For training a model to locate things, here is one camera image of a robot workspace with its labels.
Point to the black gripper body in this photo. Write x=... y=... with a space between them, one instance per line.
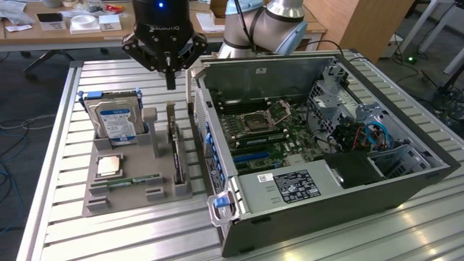
x=161 y=27

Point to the black graphics card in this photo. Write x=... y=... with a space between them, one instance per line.
x=177 y=157

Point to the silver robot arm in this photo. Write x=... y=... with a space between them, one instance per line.
x=283 y=16

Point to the white papers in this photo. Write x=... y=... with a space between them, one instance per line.
x=208 y=24

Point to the white cube box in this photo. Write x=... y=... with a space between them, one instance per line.
x=111 y=20

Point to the small red item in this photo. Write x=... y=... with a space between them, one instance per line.
x=112 y=8

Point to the brown cardboard box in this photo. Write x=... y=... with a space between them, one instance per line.
x=217 y=8

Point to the white flat box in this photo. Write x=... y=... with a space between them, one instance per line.
x=84 y=30

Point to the small dark item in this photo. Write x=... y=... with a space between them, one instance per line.
x=93 y=7

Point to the white tape roll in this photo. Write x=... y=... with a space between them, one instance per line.
x=73 y=21

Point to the wooden desk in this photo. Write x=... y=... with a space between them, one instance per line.
x=53 y=38

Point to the hard disk in blue caddy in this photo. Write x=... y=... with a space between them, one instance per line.
x=116 y=122

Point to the black chair base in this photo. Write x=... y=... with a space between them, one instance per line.
x=47 y=55

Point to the blue slot latch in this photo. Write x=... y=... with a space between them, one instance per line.
x=216 y=164
x=208 y=141
x=213 y=152
x=208 y=127
x=219 y=176

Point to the white box with black top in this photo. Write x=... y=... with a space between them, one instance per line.
x=51 y=17

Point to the CPU socket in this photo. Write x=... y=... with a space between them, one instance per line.
x=256 y=122

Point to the grey cup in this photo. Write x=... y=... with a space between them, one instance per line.
x=52 y=3

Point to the metal socket cover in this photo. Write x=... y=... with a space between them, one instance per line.
x=280 y=108

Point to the red and white card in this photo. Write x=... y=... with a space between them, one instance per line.
x=17 y=28

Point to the clear plastic bag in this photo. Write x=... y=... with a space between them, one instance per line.
x=15 y=12

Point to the blue expansion slot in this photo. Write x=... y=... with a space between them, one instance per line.
x=252 y=157

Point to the silver CPU chip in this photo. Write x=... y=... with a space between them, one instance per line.
x=108 y=165

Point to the perforated metal disk bay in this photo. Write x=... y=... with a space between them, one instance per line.
x=325 y=108

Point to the green motherboard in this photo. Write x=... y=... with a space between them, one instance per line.
x=275 y=152

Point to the grey parts rack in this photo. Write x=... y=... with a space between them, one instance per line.
x=144 y=174

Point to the silver heatsink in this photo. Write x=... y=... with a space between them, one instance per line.
x=297 y=160

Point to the wooden cabinet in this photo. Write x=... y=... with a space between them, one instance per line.
x=380 y=27

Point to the grey power supply unit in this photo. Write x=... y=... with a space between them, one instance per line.
x=260 y=190

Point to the device with green light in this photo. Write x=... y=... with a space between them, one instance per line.
x=411 y=59

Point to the plain metal disk bay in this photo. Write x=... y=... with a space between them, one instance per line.
x=399 y=157

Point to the open black PC case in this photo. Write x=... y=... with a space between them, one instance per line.
x=325 y=223

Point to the white table frame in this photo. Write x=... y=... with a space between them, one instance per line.
x=435 y=29

